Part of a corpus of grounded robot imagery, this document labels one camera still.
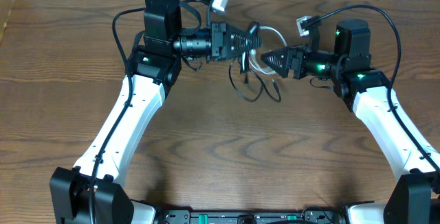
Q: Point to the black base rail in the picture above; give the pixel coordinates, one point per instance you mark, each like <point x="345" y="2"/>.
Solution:
<point x="309" y="215"/>

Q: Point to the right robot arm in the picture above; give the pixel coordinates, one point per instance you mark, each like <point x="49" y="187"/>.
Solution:
<point x="367" y="93"/>

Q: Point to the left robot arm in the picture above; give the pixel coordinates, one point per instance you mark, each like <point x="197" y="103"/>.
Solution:
<point x="92" y="191"/>

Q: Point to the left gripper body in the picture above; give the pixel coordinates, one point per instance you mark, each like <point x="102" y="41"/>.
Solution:
<point x="218" y="40"/>

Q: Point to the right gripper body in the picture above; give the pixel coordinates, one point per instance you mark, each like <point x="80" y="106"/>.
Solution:
<point x="295" y="62"/>

